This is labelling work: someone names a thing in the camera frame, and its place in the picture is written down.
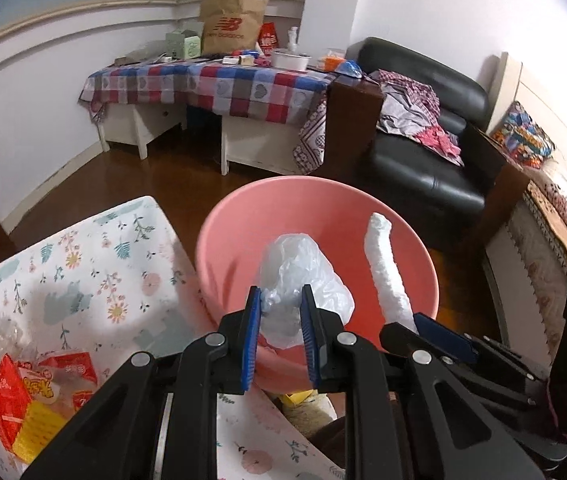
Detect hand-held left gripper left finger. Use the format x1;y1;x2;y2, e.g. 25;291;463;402
20;286;264;480

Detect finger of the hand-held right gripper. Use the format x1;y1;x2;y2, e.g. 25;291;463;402
412;312;540;377
380;322;534;410

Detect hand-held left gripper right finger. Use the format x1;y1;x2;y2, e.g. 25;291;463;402
299;284;547;480

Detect white foam wrap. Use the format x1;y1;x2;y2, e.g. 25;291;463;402
366;212;420;333

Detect clear plastic bag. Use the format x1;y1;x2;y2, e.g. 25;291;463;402
258;232;355;350

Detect pink plastic basin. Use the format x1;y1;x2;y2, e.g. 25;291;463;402
194;176;440;395

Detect clear wrapper with red print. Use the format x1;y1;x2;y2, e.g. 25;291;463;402
18;351;99;418

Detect beige fuzzy cloth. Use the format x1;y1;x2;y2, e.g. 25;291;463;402
278;392;338;441

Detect black leather sofa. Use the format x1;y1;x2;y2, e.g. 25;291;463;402
346;36;491;251

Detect brown wooden side table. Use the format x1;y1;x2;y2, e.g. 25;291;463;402
463;125;531;251
324;80;385;181

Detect red white patterned cloth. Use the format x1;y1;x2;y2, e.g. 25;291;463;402
293;100;328;176

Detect white desk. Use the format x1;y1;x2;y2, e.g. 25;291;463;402
96;100;314;176

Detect colourful pillow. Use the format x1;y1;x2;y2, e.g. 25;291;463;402
491;101;557;168

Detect plaid clothes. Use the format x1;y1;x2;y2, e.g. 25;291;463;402
371;69;464;167

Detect red snack packet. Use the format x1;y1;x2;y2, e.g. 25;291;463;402
0;353;34;456

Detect plaid tablecloth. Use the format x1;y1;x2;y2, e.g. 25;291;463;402
80;57;339;126

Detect white bowl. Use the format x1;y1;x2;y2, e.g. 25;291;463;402
270;48;310;71

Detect orange packet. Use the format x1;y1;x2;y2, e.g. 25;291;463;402
321;47;347;71

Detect green box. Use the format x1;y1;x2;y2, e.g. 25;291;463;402
166;30;201;61

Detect brown paper bag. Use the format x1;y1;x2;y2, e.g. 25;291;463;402
198;0;269;56

